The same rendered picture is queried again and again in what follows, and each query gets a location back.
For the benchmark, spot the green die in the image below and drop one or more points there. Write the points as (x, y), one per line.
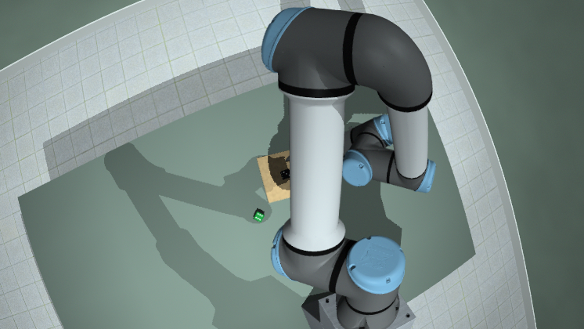
(258, 216)

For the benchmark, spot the tan flat mat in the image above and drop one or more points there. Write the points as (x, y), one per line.
(270, 167)

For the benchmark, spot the black die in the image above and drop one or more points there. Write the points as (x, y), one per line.
(285, 174)

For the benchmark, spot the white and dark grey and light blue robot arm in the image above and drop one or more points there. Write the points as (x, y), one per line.
(320, 55)

